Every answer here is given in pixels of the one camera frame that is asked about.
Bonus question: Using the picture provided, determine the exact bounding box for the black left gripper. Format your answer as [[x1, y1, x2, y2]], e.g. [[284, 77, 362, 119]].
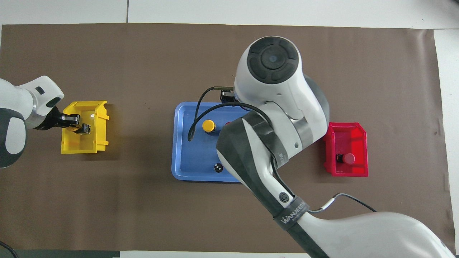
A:
[[43, 107, 85, 135]]

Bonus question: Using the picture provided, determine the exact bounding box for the yellow plastic bin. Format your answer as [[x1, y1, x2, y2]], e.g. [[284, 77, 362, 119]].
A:
[[61, 100, 110, 154]]

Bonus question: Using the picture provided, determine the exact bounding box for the blue plastic tray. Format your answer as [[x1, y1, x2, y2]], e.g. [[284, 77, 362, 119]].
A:
[[171, 102, 251, 183]]

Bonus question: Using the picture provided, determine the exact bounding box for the brown paper table mat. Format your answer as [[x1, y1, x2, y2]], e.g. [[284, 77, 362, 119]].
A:
[[0, 23, 456, 253]]

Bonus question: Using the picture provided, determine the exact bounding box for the red plastic bin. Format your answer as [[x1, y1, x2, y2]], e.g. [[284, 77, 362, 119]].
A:
[[324, 122, 369, 177]]

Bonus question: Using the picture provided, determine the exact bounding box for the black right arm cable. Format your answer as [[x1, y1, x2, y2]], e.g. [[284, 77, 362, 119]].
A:
[[187, 86, 378, 214]]

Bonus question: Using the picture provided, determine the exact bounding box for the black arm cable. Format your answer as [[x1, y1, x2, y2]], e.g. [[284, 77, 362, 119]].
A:
[[187, 86, 378, 214], [0, 241, 18, 258]]

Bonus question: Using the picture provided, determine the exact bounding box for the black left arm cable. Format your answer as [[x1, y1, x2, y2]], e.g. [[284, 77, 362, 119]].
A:
[[0, 241, 18, 258]]

